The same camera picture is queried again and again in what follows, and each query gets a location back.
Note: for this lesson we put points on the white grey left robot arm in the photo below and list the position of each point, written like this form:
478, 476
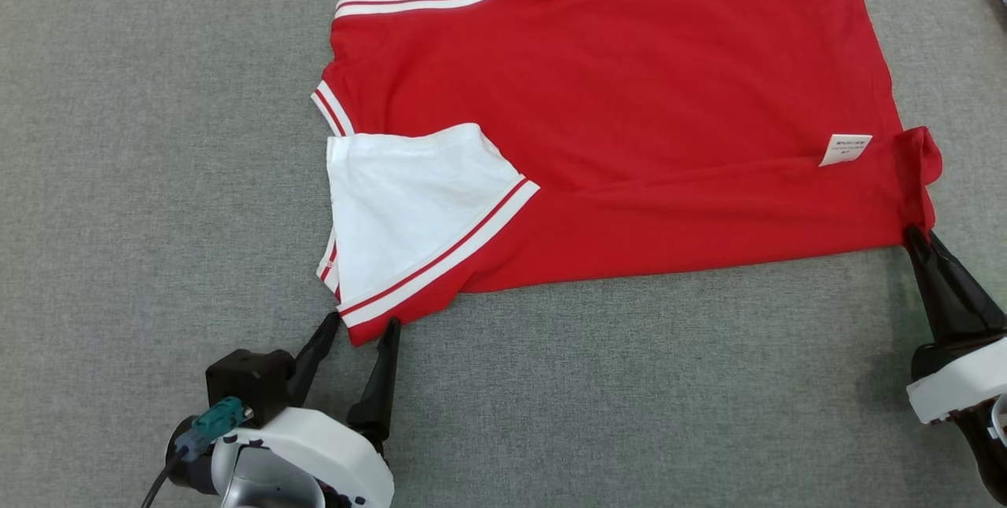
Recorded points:
267, 484

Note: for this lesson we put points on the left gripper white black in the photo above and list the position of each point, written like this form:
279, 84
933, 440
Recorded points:
338, 453

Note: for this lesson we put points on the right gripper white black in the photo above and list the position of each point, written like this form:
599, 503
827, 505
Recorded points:
956, 386

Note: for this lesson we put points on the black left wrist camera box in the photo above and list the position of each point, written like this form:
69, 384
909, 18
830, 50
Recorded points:
248, 378

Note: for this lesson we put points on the red white striped shirt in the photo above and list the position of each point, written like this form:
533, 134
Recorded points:
629, 99

